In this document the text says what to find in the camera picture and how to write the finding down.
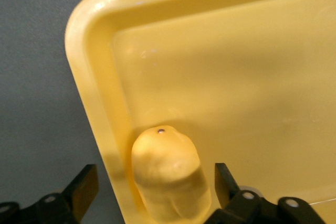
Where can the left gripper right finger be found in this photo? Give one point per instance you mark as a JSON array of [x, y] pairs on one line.
[[244, 208]]

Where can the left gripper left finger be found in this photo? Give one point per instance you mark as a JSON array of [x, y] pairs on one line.
[[65, 200]]

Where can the yellow potato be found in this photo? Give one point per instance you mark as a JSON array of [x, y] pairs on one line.
[[168, 176]]

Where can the yellow plastic tray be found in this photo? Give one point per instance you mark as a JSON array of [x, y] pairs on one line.
[[223, 77]]

